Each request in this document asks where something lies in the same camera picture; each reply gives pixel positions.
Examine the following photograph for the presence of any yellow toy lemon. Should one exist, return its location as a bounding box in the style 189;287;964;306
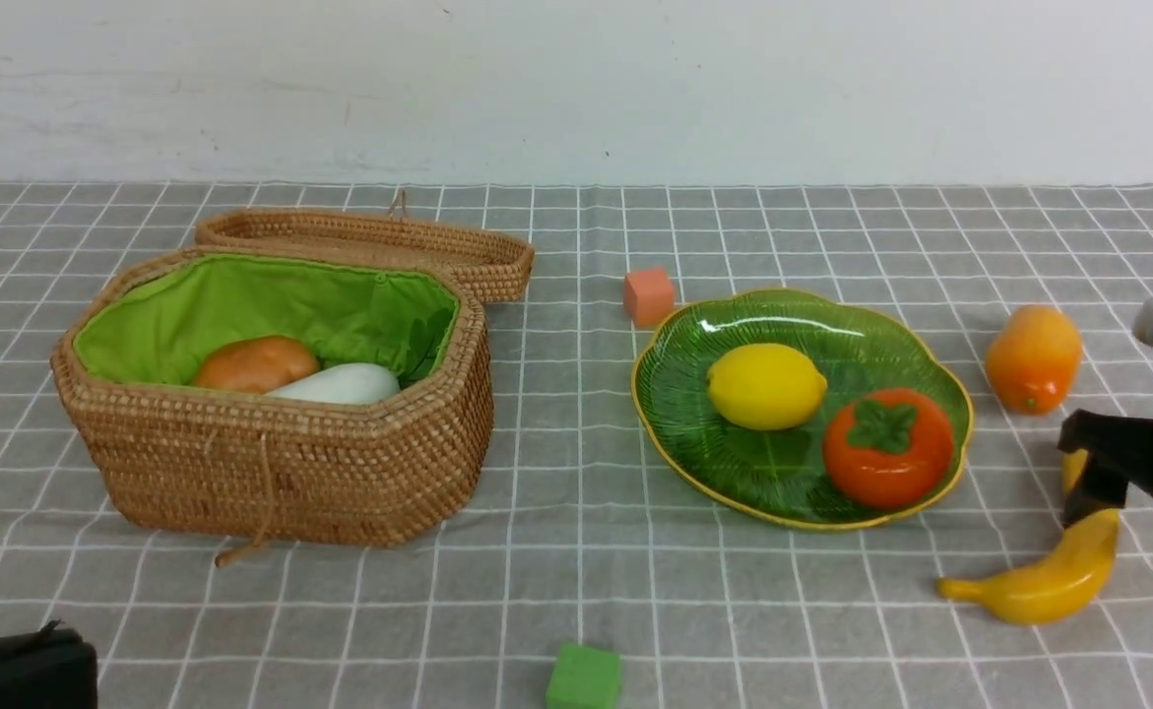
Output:
706;344;828;431

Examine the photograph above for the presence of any green glass leaf plate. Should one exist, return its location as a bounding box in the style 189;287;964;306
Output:
630;288;974;533

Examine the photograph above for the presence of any green foam cube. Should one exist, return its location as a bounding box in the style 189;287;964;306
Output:
545;643;624;709

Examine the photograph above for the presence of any orange toy persimmon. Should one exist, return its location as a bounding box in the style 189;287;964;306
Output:
822;389;955;511

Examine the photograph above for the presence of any yellow toy banana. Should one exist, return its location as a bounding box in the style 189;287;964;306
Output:
935;506;1121;625

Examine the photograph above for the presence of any orange toy mango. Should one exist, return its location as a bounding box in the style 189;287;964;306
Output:
984;304;1084;415

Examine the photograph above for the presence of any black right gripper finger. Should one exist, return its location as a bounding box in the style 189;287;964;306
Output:
1057;409;1153;528

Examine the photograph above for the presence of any woven basket lid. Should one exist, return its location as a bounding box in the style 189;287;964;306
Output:
195;196;536;302

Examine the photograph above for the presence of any white toy radish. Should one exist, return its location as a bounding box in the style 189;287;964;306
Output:
267;362;401;407

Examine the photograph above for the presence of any grey checked tablecloth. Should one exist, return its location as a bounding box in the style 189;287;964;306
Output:
0;183;1153;708

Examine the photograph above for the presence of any orange foam cube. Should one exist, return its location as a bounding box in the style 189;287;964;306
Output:
621;267;676;329

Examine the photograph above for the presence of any woven rattan basket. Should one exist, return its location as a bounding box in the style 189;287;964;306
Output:
50;246;493;548

